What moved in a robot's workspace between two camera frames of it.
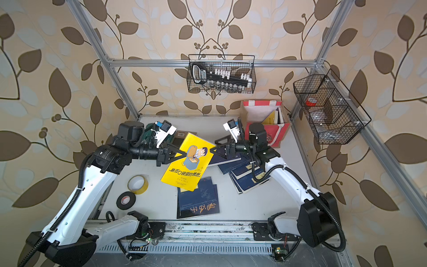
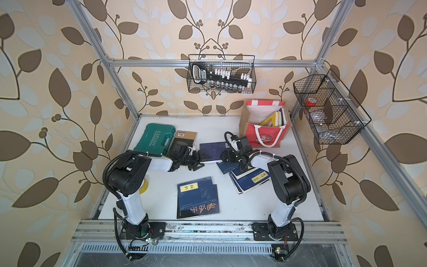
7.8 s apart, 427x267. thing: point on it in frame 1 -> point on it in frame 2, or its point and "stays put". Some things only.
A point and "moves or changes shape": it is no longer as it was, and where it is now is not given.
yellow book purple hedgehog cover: (270, 119) -> (278, 118)
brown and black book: (180, 136) stays put
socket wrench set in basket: (220, 79) stays put
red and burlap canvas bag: (257, 112) stays put
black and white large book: (280, 119) moves or changes shape
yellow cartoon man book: (186, 171) -> (271, 120)
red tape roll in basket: (311, 102) stays put
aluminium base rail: (219, 237) stays put
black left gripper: (163, 154) -> (196, 160)
